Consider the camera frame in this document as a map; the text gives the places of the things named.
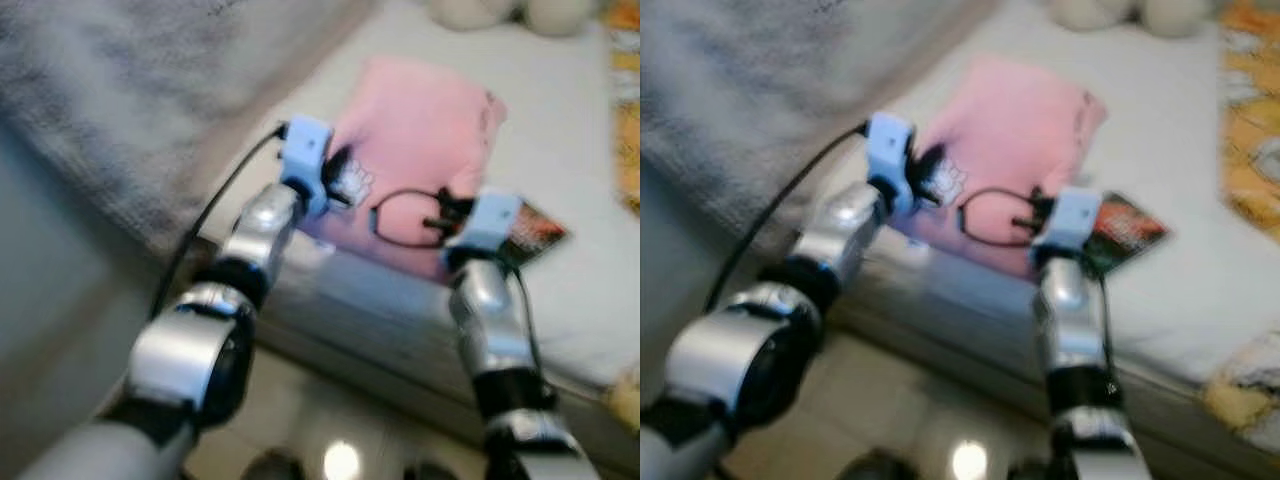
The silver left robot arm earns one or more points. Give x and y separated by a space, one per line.
190 355
745 360

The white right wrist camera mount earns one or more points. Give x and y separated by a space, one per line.
490 222
1068 215

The grey patterned duvet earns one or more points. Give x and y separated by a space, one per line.
760 80
130 90

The pink pillow with cartoon print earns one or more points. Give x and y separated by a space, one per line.
1010 120
420 120

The beige plush toy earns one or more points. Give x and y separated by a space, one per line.
490 12
1120 12

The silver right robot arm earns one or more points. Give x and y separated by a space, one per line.
1070 320
490 320

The black robot foot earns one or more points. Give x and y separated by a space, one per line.
1028 471
875 467
430 472
272 468

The white mattress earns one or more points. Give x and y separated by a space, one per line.
560 120
1170 300

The orange cartoon print blanket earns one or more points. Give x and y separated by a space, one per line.
1255 110
626 100

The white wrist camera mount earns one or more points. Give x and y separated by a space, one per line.
305 160
1068 215
490 222
890 158

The black right robot foot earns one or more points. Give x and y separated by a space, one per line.
1028 471
430 472

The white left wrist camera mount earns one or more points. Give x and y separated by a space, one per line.
305 160
890 158

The black left robot foot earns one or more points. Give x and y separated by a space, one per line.
272 468
875 467

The black and red book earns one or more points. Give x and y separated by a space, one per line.
1130 232
538 230

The yellow patterned cloth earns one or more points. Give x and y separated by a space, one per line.
1245 390
626 400

